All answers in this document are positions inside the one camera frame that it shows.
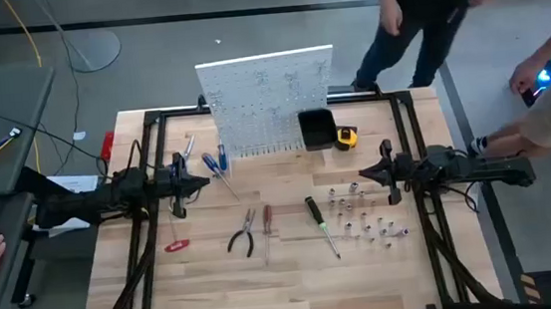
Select red flat object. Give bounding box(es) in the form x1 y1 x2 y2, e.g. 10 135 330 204
98 130 118 163

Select multi-hook wire rack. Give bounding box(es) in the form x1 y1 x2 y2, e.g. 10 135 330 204
231 140 305 160

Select white perforated pegboard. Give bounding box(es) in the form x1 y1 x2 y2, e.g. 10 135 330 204
193 43 344 162

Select yellow cable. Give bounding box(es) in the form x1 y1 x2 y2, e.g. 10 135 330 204
1 0 53 176

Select large blue handled screwdriver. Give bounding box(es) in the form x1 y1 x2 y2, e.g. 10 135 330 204
199 149 241 204

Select grey round stand base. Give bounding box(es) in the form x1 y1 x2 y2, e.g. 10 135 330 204
31 0 124 78

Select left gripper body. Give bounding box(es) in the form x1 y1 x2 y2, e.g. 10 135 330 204
152 151 197 220

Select blue red handled scissors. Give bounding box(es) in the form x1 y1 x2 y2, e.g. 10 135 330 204
168 134 199 172

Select black metal table frame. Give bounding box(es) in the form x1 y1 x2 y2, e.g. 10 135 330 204
64 71 508 309

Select thin black desk cable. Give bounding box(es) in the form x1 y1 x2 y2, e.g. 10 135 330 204
0 87 109 187

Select white paper sheet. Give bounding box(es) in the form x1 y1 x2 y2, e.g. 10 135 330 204
30 214 94 238
45 169 103 198

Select yellow black tape measure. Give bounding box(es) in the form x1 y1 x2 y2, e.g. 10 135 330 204
332 125 360 154

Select black plastic bin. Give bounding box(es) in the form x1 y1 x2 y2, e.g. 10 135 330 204
296 107 340 154

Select computer case with lights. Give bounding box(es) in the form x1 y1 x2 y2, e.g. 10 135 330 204
515 48 551 109

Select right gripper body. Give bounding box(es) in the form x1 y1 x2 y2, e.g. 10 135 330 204
377 135 430 207

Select green black handled screwdriver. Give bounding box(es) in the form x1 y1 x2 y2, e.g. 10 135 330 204
302 193 343 262

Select black handled needle-nose pliers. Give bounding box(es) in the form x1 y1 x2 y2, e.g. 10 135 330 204
223 206 261 261

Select red handled screwdriver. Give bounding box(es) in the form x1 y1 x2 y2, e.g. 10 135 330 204
258 203 278 267

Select slim dark blue screwdriver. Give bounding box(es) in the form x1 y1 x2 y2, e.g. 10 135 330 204
216 142 230 173

